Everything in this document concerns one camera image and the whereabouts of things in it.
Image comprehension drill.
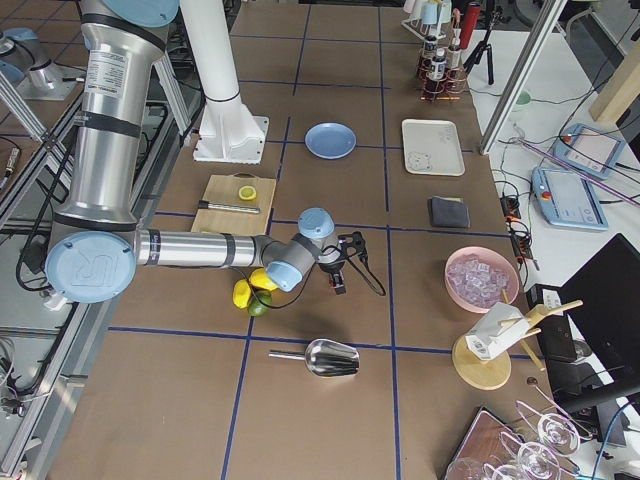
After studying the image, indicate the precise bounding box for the yellow lemon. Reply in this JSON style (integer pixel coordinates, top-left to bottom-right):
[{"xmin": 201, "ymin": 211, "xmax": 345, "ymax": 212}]
[
  {"xmin": 232, "ymin": 280, "xmax": 253, "ymax": 309},
  {"xmin": 249, "ymin": 268, "xmax": 278, "ymax": 291}
]

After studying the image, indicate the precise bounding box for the aluminium frame post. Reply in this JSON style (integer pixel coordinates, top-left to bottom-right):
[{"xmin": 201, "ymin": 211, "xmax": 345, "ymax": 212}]
[{"xmin": 479, "ymin": 0, "xmax": 567, "ymax": 155}]

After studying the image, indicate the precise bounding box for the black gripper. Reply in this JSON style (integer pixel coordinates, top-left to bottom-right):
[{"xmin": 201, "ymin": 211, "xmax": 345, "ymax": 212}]
[{"xmin": 318, "ymin": 231, "xmax": 368, "ymax": 295}]

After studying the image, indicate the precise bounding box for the drink bottle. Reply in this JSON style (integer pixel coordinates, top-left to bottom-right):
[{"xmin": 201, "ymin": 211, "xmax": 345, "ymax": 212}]
[
  {"xmin": 446, "ymin": 36, "xmax": 461, "ymax": 69},
  {"xmin": 427, "ymin": 48, "xmax": 446, "ymax": 82},
  {"xmin": 421, "ymin": 33, "xmax": 438, "ymax": 63}
]

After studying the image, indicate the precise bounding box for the black monitor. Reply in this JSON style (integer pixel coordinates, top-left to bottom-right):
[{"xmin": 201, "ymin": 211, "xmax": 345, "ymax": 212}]
[{"xmin": 528, "ymin": 233, "xmax": 639, "ymax": 413}]

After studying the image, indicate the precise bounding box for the green bowl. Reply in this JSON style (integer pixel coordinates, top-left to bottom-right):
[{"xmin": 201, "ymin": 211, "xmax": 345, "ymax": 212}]
[{"xmin": 513, "ymin": 90, "xmax": 532, "ymax": 111}]

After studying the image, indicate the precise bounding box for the copper wire bottle rack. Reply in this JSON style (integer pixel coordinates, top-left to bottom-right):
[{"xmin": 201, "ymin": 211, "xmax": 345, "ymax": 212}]
[{"xmin": 416, "ymin": 31, "xmax": 467, "ymax": 101}]

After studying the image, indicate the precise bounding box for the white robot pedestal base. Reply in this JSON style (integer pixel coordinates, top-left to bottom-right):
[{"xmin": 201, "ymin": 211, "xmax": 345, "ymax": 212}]
[{"xmin": 180, "ymin": 0, "xmax": 269, "ymax": 164}]

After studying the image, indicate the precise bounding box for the pink ice bowl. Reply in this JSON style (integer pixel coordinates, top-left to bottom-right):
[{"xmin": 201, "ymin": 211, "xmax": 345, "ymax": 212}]
[{"xmin": 444, "ymin": 246, "xmax": 520, "ymax": 313}]

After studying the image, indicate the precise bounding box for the drink bottle left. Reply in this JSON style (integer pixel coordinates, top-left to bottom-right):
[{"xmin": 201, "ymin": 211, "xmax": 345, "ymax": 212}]
[{"xmin": 421, "ymin": 33, "xmax": 438, "ymax": 63}]

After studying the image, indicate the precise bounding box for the blue teach pendant far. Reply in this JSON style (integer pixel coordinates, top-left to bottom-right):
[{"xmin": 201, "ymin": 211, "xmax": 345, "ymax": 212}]
[{"xmin": 553, "ymin": 123, "xmax": 626, "ymax": 180}]

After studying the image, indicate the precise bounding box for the steel rod black cap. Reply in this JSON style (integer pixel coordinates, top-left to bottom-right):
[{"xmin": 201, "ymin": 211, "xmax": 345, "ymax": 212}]
[{"xmin": 198, "ymin": 200, "xmax": 261, "ymax": 214}]

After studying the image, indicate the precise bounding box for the wooden cutting board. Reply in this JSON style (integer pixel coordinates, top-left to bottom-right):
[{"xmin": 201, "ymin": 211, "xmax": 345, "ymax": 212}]
[{"xmin": 191, "ymin": 174, "xmax": 276, "ymax": 236}]

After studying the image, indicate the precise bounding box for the yellow lemon upper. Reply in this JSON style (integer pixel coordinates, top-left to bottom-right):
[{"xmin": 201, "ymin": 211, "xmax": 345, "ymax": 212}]
[{"xmin": 232, "ymin": 280, "xmax": 253, "ymax": 309}]

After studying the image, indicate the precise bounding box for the blue teach pendant near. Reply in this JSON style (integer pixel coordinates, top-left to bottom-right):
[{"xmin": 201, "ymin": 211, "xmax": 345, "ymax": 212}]
[{"xmin": 531, "ymin": 167, "xmax": 609, "ymax": 231}]

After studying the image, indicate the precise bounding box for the black camera tripod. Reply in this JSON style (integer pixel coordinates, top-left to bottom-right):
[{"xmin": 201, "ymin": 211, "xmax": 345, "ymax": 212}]
[{"xmin": 463, "ymin": 1, "xmax": 503, "ymax": 85}]

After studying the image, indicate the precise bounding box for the cream bear tray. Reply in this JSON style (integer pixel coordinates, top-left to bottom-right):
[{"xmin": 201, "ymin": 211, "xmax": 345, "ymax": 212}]
[{"xmin": 401, "ymin": 119, "xmax": 465, "ymax": 176}]

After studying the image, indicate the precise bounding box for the wooden stand with carton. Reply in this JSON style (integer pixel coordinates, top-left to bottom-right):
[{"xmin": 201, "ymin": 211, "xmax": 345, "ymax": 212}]
[{"xmin": 452, "ymin": 300, "xmax": 583, "ymax": 391}]

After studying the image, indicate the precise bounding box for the blue teach pendant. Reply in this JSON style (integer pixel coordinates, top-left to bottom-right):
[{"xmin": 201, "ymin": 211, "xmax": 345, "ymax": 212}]
[
  {"xmin": 553, "ymin": 123, "xmax": 626, "ymax": 180},
  {"xmin": 531, "ymin": 167, "xmax": 609, "ymax": 231}
]

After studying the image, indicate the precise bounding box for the blue plate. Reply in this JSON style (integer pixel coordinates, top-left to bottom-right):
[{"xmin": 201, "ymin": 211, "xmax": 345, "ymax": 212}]
[{"xmin": 304, "ymin": 122, "xmax": 356, "ymax": 160}]

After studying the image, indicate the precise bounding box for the grey folded cloth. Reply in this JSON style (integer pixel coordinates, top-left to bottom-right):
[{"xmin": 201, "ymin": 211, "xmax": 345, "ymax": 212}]
[{"xmin": 428, "ymin": 196, "xmax": 470, "ymax": 228}]

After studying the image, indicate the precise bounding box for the white wire cup rack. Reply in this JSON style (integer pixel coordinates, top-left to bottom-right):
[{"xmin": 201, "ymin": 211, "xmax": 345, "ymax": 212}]
[{"xmin": 401, "ymin": 0, "xmax": 452, "ymax": 40}]

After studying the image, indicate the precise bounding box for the drink bottle bottom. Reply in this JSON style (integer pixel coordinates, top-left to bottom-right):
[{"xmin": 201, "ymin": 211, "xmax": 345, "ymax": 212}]
[{"xmin": 427, "ymin": 48, "xmax": 446, "ymax": 82}]

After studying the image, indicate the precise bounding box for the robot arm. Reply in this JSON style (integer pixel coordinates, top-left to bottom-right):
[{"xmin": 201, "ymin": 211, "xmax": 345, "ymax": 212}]
[
  {"xmin": 1, "ymin": 27, "xmax": 84, "ymax": 101},
  {"xmin": 44, "ymin": 1, "xmax": 367, "ymax": 304}
]

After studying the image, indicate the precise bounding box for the wine glass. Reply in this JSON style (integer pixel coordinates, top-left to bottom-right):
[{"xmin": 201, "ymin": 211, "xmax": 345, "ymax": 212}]
[{"xmin": 516, "ymin": 385, "xmax": 593, "ymax": 457}]

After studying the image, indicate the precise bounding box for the steel ice scoop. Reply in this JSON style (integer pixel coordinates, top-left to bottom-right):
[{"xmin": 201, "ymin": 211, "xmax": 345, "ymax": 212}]
[{"xmin": 269, "ymin": 339, "xmax": 360, "ymax": 378}]

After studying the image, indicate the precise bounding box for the drink bottle right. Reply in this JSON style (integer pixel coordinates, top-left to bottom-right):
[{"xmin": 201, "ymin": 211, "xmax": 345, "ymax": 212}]
[{"xmin": 446, "ymin": 36, "xmax": 461, "ymax": 69}]

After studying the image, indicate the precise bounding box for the yellow lemon lower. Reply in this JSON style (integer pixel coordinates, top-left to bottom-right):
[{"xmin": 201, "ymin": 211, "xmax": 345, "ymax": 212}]
[{"xmin": 249, "ymin": 268, "xmax": 278, "ymax": 291}]

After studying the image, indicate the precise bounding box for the red cylinder tube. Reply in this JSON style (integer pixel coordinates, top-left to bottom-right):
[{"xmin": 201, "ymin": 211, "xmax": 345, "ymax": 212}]
[{"xmin": 459, "ymin": 1, "xmax": 481, "ymax": 49}]

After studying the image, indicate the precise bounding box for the lemon half slice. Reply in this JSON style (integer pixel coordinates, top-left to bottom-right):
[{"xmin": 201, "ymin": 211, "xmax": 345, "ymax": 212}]
[{"xmin": 238, "ymin": 185, "xmax": 258, "ymax": 202}]

